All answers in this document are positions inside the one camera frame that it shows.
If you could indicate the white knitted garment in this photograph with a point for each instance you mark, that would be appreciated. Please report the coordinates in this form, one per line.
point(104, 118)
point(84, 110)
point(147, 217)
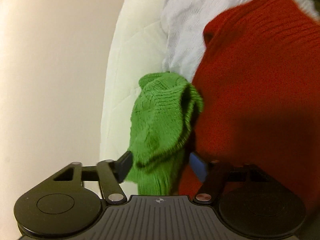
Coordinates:
point(183, 21)

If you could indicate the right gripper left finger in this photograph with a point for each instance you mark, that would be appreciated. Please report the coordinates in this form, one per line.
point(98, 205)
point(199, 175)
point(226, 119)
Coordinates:
point(71, 200)

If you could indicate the green knitted sweater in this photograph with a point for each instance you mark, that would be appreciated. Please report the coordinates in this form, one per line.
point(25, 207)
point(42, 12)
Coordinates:
point(162, 120)

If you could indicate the red knitted sweater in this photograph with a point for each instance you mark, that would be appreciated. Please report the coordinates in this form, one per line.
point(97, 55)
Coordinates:
point(259, 80)

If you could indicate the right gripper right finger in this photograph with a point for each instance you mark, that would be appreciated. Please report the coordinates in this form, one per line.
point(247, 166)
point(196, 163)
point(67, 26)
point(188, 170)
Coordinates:
point(247, 200)

